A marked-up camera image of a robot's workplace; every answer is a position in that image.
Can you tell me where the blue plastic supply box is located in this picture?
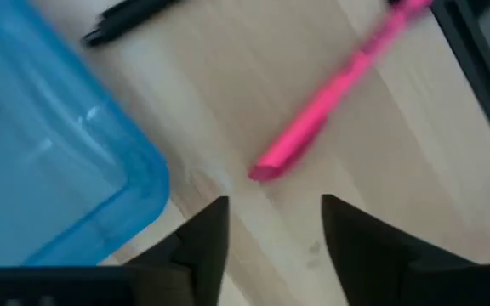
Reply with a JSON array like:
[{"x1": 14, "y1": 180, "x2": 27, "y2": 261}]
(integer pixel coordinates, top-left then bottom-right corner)
[{"x1": 0, "y1": 0, "x2": 171, "y2": 268}]

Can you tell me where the pink highlighter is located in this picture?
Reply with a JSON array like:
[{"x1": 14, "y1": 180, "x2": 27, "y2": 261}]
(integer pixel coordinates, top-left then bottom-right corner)
[{"x1": 248, "y1": 0, "x2": 436, "y2": 184}]

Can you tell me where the black marker pen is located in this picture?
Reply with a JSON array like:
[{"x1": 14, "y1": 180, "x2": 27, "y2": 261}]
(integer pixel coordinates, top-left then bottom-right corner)
[{"x1": 81, "y1": 0, "x2": 182, "y2": 48}]

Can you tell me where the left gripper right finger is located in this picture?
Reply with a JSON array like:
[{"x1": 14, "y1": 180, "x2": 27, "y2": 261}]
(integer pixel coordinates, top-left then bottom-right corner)
[{"x1": 321, "y1": 194, "x2": 480, "y2": 306}]

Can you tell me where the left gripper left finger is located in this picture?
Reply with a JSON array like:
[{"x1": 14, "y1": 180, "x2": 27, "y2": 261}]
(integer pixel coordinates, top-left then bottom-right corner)
[{"x1": 123, "y1": 195, "x2": 231, "y2": 306}]

